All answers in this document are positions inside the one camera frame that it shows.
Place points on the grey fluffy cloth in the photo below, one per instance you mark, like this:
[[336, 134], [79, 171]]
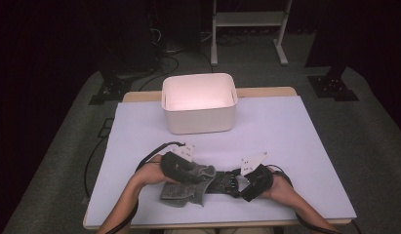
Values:
[[191, 191]]

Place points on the white plastic bin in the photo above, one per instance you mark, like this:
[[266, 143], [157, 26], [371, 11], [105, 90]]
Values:
[[199, 117]]

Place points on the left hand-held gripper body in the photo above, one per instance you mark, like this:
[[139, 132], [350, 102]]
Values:
[[178, 164]]

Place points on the white metal stand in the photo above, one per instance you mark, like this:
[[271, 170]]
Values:
[[250, 19]]

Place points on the person's left hand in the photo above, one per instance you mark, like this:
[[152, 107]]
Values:
[[152, 172]]

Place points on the blue toy car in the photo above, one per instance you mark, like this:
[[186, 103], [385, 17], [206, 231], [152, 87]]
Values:
[[220, 183]]

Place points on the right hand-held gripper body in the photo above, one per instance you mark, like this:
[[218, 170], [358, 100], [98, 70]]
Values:
[[258, 182]]

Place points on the wooden table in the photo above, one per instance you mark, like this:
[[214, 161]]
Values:
[[269, 91]]

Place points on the person's right hand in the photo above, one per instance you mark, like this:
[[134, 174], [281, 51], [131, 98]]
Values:
[[279, 185]]

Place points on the black stand base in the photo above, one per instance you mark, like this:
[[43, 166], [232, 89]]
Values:
[[112, 89], [333, 87]]

